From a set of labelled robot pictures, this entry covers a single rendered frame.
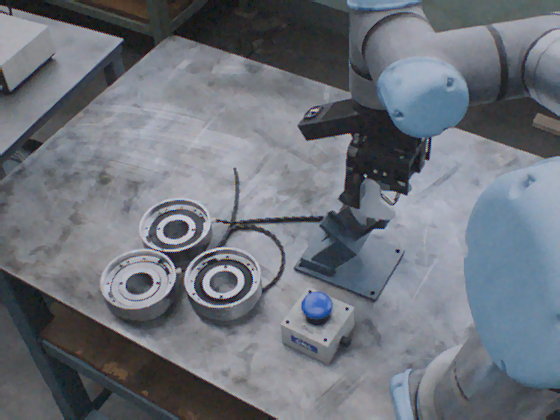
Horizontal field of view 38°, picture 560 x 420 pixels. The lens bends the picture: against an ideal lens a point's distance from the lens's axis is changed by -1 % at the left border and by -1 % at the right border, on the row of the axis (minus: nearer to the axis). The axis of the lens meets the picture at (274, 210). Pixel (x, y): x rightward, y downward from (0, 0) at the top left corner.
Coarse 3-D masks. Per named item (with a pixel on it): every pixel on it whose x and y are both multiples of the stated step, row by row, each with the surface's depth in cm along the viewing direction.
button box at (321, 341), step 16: (336, 304) 107; (288, 320) 106; (304, 320) 105; (320, 320) 105; (336, 320) 105; (352, 320) 108; (288, 336) 106; (304, 336) 104; (320, 336) 104; (336, 336) 104; (304, 352) 107; (320, 352) 104; (336, 352) 107
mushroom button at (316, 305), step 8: (312, 296) 104; (320, 296) 104; (328, 296) 105; (304, 304) 104; (312, 304) 103; (320, 304) 103; (328, 304) 103; (304, 312) 103; (312, 312) 103; (320, 312) 103; (328, 312) 103
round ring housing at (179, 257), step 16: (160, 208) 123; (176, 208) 123; (192, 208) 123; (144, 224) 121; (160, 224) 121; (176, 224) 122; (192, 224) 121; (208, 224) 119; (144, 240) 117; (176, 240) 119; (208, 240) 119; (176, 256) 117; (192, 256) 118
